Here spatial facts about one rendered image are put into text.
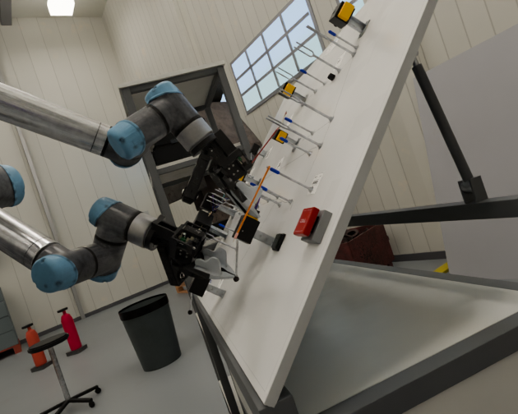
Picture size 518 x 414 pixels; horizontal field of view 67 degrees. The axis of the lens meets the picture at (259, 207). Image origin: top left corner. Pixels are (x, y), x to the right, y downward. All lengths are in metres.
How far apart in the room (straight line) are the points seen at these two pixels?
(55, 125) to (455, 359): 0.90
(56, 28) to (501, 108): 9.80
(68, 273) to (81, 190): 8.95
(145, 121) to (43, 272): 0.36
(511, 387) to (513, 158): 2.72
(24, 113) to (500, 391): 1.05
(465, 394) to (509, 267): 2.76
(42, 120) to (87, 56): 10.08
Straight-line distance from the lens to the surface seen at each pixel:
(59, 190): 9.76
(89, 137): 0.96
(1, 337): 8.54
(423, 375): 0.73
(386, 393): 0.71
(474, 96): 3.64
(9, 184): 1.21
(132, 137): 0.84
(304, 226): 0.64
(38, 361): 6.20
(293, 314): 0.63
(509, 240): 3.49
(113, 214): 0.94
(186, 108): 0.89
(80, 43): 11.16
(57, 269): 0.86
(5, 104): 0.98
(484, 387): 0.82
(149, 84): 1.92
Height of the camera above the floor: 1.15
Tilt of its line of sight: level
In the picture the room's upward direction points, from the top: 19 degrees counter-clockwise
